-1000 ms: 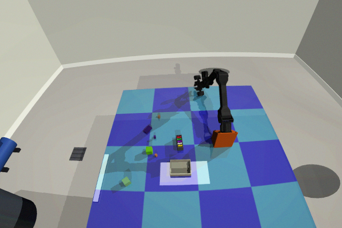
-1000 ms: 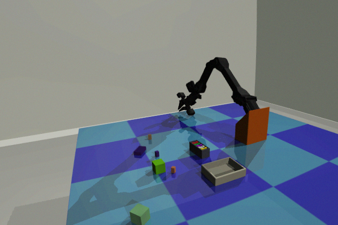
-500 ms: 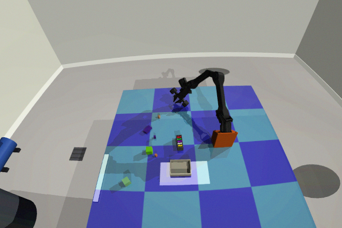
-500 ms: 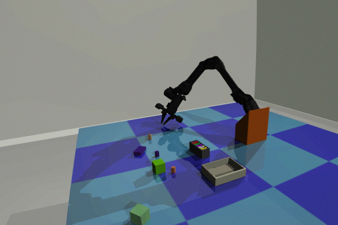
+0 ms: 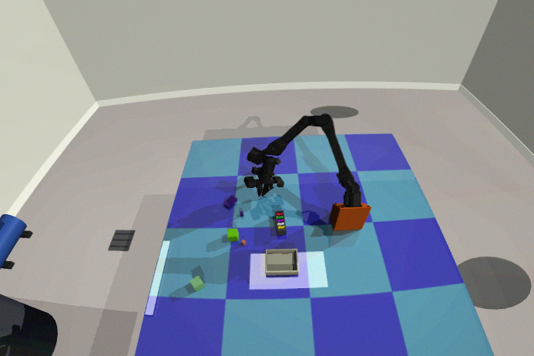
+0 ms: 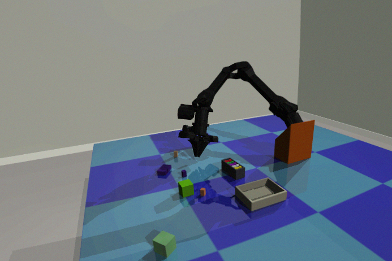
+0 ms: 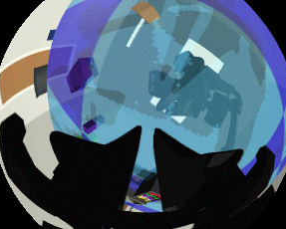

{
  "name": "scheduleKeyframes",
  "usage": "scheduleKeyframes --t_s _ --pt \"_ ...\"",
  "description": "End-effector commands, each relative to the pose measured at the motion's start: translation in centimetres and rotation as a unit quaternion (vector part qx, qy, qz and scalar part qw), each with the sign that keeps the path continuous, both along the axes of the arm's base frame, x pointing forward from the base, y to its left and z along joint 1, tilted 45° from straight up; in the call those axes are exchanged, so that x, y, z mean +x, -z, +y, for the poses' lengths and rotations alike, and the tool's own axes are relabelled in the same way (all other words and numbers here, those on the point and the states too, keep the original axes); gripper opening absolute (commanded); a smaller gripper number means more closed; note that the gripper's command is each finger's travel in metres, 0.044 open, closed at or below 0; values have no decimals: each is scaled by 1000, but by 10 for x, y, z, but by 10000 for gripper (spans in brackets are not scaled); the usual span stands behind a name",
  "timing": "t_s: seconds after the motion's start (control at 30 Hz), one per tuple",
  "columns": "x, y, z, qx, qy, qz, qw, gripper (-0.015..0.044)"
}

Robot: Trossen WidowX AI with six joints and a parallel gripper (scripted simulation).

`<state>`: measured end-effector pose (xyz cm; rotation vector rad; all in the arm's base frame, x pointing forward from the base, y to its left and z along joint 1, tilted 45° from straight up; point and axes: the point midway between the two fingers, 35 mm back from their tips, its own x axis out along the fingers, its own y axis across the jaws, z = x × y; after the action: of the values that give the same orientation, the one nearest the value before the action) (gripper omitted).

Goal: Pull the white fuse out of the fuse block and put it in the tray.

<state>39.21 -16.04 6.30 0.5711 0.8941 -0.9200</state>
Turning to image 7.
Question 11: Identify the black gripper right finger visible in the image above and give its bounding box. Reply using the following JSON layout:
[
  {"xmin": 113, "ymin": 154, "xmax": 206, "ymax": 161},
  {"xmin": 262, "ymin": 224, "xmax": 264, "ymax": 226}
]
[{"xmin": 153, "ymin": 127, "xmax": 243, "ymax": 211}]

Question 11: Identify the beige open tray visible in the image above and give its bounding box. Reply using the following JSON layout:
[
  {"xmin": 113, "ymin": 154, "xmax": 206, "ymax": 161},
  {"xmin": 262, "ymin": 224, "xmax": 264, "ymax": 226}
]
[{"xmin": 127, "ymin": 187, "xmax": 146, "ymax": 204}]

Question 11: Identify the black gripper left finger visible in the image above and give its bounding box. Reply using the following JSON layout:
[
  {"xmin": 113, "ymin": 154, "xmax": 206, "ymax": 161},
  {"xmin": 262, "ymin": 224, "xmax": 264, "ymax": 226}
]
[{"xmin": 50, "ymin": 125, "xmax": 143, "ymax": 210}]

